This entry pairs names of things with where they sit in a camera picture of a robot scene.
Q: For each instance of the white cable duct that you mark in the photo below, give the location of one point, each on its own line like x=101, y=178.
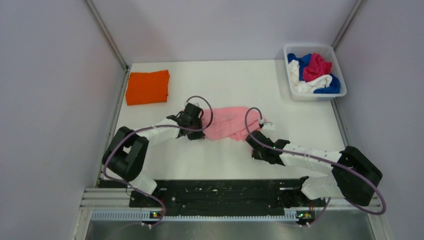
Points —
x=139, y=215

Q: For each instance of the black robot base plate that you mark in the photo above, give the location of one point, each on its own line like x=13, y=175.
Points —
x=225, y=198

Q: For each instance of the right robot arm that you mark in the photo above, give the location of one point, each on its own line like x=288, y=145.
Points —
x=347, y=174

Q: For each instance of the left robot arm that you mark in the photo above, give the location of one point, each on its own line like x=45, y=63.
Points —
x=125, y=155

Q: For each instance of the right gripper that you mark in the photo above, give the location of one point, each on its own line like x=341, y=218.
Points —
x=255, y=155

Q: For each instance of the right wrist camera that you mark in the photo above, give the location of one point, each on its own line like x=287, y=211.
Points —
x=266, y=125

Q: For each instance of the blue t shirt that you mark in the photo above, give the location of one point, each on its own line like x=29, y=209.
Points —
x=335, y=86

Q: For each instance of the white t shirt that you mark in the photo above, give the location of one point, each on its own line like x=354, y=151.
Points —
x=303, y=87

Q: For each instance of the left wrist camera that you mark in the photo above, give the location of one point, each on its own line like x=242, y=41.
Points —
x=194, y=109

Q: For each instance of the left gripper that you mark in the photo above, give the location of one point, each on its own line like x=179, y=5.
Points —
x=199, y=135

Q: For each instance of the white plastic basket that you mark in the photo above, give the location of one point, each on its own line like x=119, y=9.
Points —
x=328, y=53

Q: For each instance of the magenta t shirt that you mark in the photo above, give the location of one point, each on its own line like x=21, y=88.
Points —
x=316, y=67

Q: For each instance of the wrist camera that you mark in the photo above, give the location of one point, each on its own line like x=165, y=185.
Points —
x=266, y=125
x=194, y=109

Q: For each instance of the pink t shirt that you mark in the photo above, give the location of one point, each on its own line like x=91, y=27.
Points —
x=230, y=122

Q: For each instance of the folded orange t shirt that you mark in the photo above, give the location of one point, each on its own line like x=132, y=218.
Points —
x=147, y=88

